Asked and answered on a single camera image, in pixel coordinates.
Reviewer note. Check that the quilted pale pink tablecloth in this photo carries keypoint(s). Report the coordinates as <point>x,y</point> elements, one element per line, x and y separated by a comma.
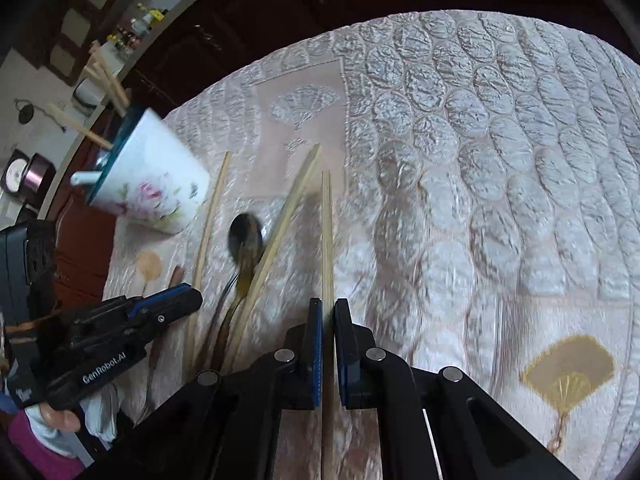
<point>450,160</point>

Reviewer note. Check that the person's left forearm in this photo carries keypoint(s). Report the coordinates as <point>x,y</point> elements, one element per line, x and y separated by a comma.
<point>40,455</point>

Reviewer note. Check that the wooden upper cabinet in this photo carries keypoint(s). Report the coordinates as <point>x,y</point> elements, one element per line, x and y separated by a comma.
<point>90,15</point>

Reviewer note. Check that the cream countertop appliance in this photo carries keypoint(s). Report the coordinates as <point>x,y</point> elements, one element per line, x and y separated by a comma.
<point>117,50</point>

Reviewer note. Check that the copper coloured spool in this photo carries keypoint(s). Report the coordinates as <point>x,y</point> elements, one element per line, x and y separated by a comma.
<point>39,170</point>

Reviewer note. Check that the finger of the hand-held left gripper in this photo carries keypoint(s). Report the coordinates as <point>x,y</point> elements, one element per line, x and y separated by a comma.
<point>160,296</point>
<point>125,325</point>

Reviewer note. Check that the white ceramic spoon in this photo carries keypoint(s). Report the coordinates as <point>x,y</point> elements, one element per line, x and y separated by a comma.
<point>82,178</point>

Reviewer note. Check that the row of condiment bottles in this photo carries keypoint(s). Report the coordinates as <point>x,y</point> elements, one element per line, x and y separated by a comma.
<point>135,30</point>

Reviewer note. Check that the person's left hand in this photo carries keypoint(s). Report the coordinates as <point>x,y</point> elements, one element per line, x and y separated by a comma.
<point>60,420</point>

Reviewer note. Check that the round white-faced dial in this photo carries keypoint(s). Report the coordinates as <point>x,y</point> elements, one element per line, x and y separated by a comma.
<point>14,174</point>

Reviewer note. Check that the dark wooden base cabinets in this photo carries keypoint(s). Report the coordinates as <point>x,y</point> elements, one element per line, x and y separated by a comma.
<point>240,25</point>

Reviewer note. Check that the metal spoon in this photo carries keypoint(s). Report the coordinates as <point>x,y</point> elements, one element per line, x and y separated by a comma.
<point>245,235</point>

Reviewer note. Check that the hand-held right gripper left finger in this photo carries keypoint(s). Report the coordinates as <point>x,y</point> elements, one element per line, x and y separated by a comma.
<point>315,350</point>

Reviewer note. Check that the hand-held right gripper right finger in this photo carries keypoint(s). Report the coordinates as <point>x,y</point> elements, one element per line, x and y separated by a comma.
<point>342,350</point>

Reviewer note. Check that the white floral cup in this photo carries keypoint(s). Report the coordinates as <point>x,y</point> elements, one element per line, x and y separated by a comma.
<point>150,175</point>

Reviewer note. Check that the light bamboo chopstick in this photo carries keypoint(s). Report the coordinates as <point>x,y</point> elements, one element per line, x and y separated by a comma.
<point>104,85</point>
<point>82,129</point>
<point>285,220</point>
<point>111,75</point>
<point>212,240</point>
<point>327,240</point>

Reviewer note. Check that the dark brown tapered chopstick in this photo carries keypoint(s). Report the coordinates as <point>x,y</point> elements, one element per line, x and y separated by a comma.
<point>216,345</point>

